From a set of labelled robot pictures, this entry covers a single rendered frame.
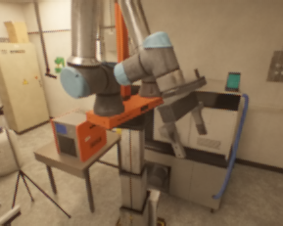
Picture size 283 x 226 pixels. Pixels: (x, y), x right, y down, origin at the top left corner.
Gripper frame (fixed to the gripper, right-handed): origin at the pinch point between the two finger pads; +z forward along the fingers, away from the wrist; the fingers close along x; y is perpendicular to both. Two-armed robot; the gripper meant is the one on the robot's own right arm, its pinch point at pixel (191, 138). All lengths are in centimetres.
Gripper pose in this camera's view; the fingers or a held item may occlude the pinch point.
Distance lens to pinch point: 52.3
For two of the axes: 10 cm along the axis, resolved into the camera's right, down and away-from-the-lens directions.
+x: -6.9, 3.8, -6.2
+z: 3.7, 9.2, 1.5
